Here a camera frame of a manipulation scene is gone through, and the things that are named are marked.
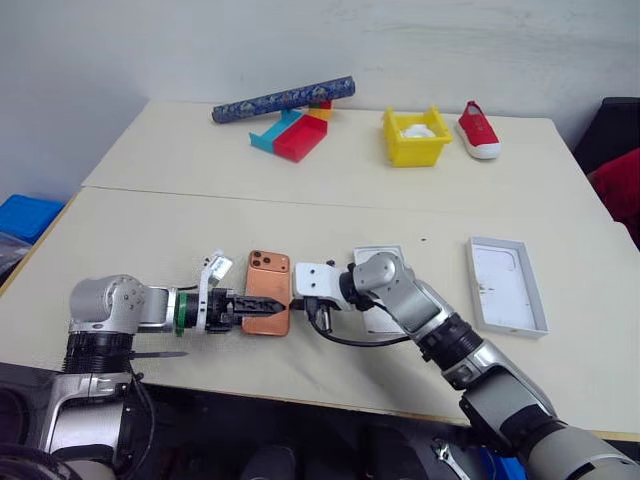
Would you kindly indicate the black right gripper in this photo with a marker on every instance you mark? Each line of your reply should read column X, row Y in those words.
column 314, row 312

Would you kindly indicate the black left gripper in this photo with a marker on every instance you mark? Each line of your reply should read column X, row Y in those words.
column 222, row 312

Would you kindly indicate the copper orange phone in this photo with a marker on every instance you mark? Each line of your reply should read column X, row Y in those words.
column 267, row 277

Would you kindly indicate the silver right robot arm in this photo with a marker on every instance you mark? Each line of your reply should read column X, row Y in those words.
column 415, row 300

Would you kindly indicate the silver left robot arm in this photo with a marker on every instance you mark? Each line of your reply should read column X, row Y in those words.
column 115, row 300

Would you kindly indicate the white phone box lid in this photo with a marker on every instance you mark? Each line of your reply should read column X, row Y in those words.
column 372, row 252

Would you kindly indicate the white open box tray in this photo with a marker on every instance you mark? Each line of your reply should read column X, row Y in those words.
column 505, row 287

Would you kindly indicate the blue box under table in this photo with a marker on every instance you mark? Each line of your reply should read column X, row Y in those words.
column 500, row 465

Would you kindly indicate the red plastic tray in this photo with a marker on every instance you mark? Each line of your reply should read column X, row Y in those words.
column 302, row 137

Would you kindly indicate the cyan plastic tray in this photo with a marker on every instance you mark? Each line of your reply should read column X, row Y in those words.
column 267, row 135

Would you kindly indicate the small orange bin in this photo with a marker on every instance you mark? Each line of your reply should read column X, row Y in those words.
column 324, row 111

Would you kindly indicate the yellow plastic bin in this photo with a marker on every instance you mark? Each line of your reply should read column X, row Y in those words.
column 415, row 147

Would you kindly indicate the blue patterned roll tube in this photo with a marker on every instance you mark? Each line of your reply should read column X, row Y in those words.
column 285, row 100

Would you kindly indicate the white object in bin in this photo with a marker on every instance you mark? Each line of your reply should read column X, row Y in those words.
column 419, row 131

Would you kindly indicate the silver metal wrench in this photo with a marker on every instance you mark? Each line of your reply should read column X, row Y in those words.
column 447, row 457

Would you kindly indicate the blue plastic crate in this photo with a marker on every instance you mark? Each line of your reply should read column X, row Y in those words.
column 27, row 215

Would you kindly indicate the red child shoe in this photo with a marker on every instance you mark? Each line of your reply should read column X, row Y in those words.
column 477, row 130

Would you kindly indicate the red cloth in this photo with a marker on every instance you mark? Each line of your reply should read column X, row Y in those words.
column 620, row 190

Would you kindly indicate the black chair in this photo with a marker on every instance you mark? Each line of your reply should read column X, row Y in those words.
column 607, row 130

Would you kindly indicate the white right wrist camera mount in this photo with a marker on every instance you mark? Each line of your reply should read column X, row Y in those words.
column 315, row 280

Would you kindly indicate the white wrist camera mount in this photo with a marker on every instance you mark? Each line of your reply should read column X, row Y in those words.
column 315, row 280
column 206, row 290

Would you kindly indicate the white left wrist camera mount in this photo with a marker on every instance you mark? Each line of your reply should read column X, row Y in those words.
column 206, row 290

